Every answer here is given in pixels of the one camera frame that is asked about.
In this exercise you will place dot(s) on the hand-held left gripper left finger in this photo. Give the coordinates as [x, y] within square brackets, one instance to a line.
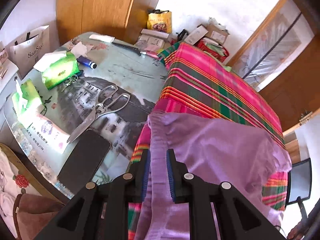
[146, 177]

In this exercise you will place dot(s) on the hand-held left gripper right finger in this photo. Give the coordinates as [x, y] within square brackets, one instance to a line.
[170, 177]

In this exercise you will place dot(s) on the purple fleece pants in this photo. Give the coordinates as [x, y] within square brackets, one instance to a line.
[212, 150]

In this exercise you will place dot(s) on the black smartphone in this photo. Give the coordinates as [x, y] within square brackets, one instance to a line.
[85, 157]

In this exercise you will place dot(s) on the metal scissors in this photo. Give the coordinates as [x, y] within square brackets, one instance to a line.
[105, 107]

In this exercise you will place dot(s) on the pink plaid blanket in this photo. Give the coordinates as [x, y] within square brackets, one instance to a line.
[207, 80]

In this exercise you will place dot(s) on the pink white tissue pack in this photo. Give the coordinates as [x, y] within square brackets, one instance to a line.
[45, 130]

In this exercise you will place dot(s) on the brown upholstered chair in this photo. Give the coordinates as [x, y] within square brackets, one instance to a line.
[37, 212]

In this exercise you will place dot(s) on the round printed glass table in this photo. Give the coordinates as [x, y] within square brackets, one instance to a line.
[120, 65]

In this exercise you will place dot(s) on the key bunch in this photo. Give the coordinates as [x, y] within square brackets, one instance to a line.
[70, 82]

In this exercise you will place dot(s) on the pink pen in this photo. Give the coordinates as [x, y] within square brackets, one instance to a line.
[153, 54]

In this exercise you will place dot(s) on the wooden board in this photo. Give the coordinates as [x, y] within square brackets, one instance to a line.
[293, 151]

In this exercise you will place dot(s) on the black office chair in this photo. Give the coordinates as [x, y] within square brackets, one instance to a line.
[300, 180]

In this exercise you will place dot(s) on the blue lighter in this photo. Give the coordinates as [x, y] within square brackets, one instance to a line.
[86, 62]

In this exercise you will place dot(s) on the red basket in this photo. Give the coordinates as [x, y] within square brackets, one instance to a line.
[215, 50]

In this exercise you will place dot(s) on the green tissue pack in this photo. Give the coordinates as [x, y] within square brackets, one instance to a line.
[61, 71]
[27, 97]

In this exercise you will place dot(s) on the floral bedding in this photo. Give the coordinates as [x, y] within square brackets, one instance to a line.
[10, 180]

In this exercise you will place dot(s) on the white printed boxes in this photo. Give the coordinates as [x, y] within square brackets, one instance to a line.
[152, 40]

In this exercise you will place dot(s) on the wooden door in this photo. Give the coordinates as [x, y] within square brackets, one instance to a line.
[287, 100]

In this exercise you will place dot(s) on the crumpled white tissue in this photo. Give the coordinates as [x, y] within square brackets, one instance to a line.
[80, 50]

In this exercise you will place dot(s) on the white carton box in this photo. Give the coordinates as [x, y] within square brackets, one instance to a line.
[196, 34]

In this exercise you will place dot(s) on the white flat pack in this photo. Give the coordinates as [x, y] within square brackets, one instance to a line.
[101, 38]

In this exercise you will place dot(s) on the cardboard box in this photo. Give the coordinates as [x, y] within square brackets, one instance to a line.
[217, 33]

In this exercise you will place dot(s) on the yellow bag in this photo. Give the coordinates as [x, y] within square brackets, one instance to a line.
[160, 21]

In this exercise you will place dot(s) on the clear plastic door curtain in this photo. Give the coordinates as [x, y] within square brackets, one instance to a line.
[275, 52]

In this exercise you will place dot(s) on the white paper shopping bag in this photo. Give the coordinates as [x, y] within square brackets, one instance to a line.
[30, 52]

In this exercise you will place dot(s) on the wooden wardrobe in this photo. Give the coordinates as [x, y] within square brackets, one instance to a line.
[100, 7]

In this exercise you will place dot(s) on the wooden door frame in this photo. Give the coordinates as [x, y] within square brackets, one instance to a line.
[260, 27]

